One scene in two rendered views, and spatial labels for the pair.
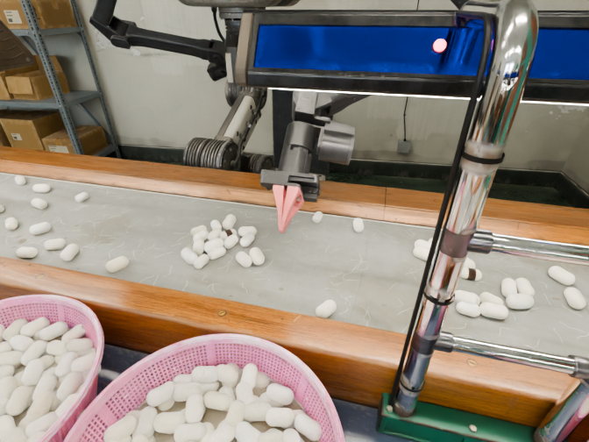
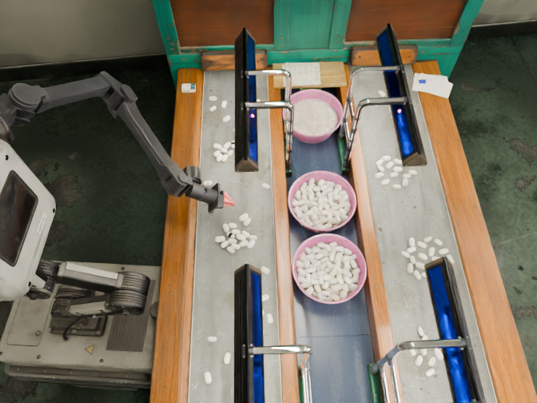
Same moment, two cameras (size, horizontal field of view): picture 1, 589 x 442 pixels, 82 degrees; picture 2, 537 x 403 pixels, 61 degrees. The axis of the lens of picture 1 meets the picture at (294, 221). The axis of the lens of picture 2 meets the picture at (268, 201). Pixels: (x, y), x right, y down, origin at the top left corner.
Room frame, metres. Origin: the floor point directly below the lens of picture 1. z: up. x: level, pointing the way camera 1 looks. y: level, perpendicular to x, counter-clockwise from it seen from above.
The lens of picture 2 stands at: (0.58, 0.88, 2.32)
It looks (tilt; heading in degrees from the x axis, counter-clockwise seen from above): 61 degrees down; 255
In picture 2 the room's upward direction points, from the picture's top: 1 degrees counter-clockwise
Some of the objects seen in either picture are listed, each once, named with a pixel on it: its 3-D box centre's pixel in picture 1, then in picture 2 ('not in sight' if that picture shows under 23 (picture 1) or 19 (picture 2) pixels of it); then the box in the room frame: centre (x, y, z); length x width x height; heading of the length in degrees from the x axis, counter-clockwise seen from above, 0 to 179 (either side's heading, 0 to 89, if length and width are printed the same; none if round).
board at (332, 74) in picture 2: not in sight; (308, 74); (-0.01, -0.55, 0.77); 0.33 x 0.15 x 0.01; 166
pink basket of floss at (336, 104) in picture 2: not in sight; (312, 118); (0.04, -0.34, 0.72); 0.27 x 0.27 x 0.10
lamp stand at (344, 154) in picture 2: not in sight; (369, 122); (-0.11, -0.12, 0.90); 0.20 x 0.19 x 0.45; 76
